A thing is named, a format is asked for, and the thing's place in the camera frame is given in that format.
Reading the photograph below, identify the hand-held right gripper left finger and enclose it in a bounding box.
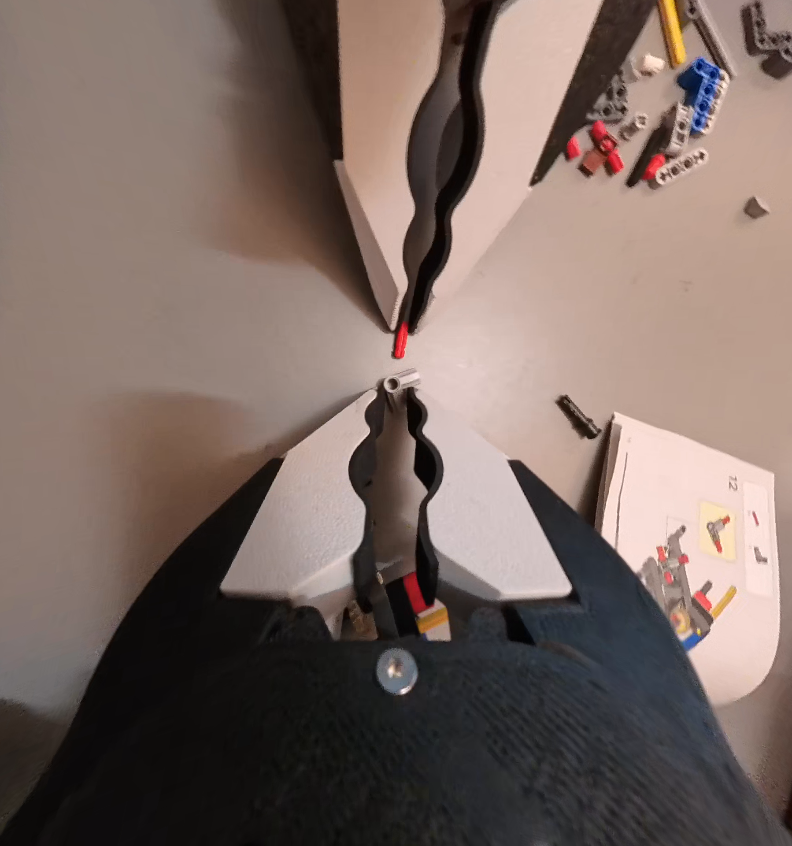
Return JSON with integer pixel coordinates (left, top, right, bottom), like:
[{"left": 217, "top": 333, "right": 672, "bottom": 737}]
[{"left": 219, "top": 389, "right": 389, "bottom": 637}]

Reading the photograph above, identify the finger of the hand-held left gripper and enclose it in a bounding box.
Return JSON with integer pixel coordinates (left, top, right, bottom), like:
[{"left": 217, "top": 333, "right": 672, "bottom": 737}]
[
  {"left": 406, "top": 0, "right": 605, "bottom": 333},
  {"left": 333, "top": 0, "right": 467, "bottom": 333}
]

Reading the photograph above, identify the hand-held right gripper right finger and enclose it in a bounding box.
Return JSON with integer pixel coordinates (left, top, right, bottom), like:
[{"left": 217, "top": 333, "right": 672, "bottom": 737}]
[{"left": 406, "top": 387, "right": 573, "bottom": 619}]

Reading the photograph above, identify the partly built lego model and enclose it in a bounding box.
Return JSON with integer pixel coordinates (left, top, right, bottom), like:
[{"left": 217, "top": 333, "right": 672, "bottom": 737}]
[{"left": 346, "top": 571, "right": 453, "bottom": 642}]

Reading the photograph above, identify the pile of loose lego pieces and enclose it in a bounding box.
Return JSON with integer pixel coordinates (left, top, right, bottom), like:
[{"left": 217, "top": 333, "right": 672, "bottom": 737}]
[{"left": 564, "top": 0, "right": 792, "bottom": 193}]

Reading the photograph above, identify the black lego pin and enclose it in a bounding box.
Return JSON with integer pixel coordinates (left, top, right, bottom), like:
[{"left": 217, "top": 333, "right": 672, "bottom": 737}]
[{"left": 556, "top": 394, "right": 602, "bottom": 439}]

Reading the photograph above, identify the open lego instruction booklet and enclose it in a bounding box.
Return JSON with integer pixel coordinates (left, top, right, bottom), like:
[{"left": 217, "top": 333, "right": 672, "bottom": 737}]
[{"left": 594, "top": 413, "right": 781, "bottom": 708}]

